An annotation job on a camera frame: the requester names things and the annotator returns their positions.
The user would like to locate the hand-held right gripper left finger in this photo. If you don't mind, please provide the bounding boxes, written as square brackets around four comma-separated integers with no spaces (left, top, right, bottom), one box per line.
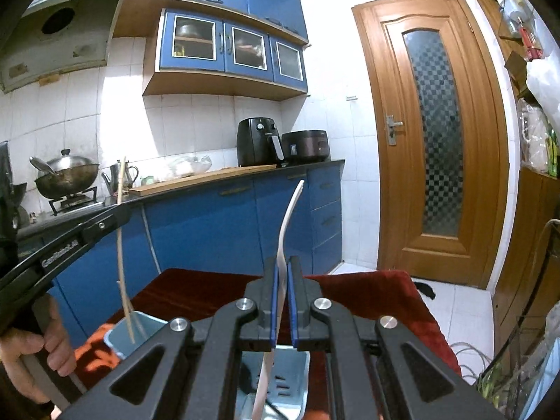
[57,257,281,420]

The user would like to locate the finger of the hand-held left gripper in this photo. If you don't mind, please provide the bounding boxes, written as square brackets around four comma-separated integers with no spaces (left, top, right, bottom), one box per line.
[80,204,134,243]

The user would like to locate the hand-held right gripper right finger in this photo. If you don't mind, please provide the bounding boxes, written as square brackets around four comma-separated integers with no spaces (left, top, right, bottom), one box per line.
[286,257,504,420]

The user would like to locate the wooden chopstick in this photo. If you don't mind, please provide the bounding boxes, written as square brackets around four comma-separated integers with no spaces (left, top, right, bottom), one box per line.
[116,156,135,344]

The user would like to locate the white spoon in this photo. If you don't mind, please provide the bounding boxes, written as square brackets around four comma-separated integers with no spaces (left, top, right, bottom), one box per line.
[251,179,306,420]

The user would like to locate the light blue utensil box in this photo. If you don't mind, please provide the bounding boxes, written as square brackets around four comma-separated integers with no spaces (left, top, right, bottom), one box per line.
[103,310,312,420]

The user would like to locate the person's left hand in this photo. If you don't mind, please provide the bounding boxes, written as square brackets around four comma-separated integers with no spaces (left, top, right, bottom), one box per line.
[0,295,78,406]

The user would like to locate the gas stove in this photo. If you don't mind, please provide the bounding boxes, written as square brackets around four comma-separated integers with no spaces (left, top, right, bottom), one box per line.
[47,186,103,216]

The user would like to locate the steel kettle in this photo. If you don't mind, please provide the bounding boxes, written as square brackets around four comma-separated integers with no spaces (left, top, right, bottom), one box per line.
[101,160,139,195]

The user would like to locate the black wok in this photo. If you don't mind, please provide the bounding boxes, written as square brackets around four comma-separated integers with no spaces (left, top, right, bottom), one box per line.
[34,164,100,200]

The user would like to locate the steel wok lid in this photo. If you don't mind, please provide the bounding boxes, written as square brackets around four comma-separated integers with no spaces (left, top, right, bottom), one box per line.
[44,149,95,172]

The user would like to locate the red and pink printed blanket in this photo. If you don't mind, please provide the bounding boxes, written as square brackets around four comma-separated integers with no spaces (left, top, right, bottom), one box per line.
[72,268,462,420]

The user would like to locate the steel ladle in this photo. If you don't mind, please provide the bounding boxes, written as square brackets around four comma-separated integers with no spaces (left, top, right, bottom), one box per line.
[29,156,60,180]

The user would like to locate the wooden cutting board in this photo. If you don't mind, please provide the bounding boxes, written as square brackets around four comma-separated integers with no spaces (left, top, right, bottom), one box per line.
[128,164,278,195]

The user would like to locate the blue lower kitchen cabinets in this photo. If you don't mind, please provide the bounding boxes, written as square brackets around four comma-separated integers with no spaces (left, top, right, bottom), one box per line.
[17,160,346,351]

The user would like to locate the wooden door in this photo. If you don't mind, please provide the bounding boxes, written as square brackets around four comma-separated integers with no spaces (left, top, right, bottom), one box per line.
[352,0,510,289]

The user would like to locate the dark rice cooker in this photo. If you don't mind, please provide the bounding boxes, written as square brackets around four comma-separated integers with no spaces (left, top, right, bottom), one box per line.
[281,129,330,165]

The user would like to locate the black air fryer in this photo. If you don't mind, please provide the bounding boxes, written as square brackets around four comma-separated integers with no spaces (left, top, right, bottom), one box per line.
[237,117,285,168]

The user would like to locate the grey range hood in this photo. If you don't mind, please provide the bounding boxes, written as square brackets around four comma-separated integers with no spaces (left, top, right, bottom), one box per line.
[0,0,127,95]

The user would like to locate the wooden shelf unit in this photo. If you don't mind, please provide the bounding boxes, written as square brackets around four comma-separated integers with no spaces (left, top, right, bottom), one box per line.
[466,0,560,386]

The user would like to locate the crumpled clear plastic bag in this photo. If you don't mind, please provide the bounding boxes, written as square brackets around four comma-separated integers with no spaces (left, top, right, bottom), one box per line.
[503,324,560,420]

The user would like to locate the white plastic bag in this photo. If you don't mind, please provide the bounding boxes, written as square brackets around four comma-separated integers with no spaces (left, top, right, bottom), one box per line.
[525,46,560,123]

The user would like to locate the white cable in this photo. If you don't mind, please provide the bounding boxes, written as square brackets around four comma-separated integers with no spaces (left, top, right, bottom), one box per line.
[450,341,495,381]

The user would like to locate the blue glass-door wall cabinet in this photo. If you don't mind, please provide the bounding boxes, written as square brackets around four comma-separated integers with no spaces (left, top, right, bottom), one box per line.
[143,7,309,101]

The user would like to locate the metal door handle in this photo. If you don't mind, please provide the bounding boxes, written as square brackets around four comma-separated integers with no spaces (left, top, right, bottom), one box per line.
[385,114,404,146]

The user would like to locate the black wire rack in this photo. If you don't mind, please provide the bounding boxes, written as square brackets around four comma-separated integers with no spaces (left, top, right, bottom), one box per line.
[477,219,560,420]

